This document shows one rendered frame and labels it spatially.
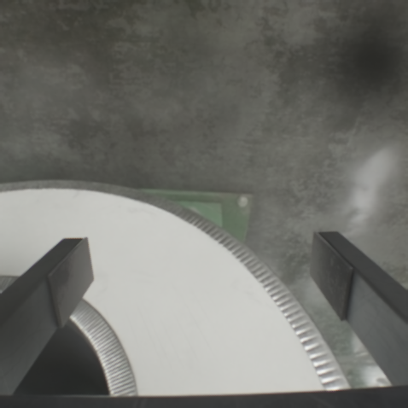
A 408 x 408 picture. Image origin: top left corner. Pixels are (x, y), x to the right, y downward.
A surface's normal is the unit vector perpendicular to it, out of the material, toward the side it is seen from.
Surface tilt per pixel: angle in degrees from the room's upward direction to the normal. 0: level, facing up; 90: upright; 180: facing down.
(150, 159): 0
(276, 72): 0
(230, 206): 0
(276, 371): 90
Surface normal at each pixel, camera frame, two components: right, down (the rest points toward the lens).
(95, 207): 0.04, -0.76
